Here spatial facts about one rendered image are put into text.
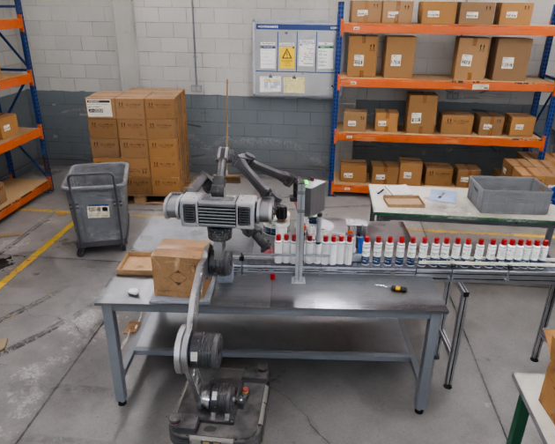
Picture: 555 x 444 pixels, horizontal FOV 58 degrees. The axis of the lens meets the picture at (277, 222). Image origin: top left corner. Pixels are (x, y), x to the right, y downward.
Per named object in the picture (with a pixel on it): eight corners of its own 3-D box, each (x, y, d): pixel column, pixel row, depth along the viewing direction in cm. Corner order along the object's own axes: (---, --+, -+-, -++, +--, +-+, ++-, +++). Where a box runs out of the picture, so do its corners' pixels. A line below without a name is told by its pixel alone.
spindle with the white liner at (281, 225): (287, 241, 365) (288, 203, 353) (287, 247, 356) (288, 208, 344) (275, 240, 365) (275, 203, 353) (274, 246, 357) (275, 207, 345)
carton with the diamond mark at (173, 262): (212, 278, 320) (210, 240, 309) (203, 299, 298) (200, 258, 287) (166, 275, 323) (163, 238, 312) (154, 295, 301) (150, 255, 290)
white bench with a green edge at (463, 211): (544, 264, 523) (563, 192, 491) (576, 303, 454) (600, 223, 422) (361, 254, 540) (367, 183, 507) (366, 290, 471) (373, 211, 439)
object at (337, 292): (403, 224, 414) (403, 221, 413) (448, 314, 293) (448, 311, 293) (151, 218, 418) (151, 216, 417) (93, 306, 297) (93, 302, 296)
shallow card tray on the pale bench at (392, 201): (418, 198, 471) (418, 195, 469) (425, 208, 449) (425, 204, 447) (382, 197, 471) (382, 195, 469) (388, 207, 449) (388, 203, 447)
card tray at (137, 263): (171, 257, 350) (170, 252, 349) (162, 276, 326) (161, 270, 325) (128, 256, 351) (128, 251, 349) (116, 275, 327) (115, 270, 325)
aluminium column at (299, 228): (301, 278, 325) (305, 181, 299) (301, 282, 321) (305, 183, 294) (294, 278, 325) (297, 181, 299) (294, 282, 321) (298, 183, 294)
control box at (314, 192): (324, 210, 314) (326, 181, 306) (309, 218, 302) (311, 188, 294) (311, 206, 320) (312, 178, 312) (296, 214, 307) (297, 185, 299)
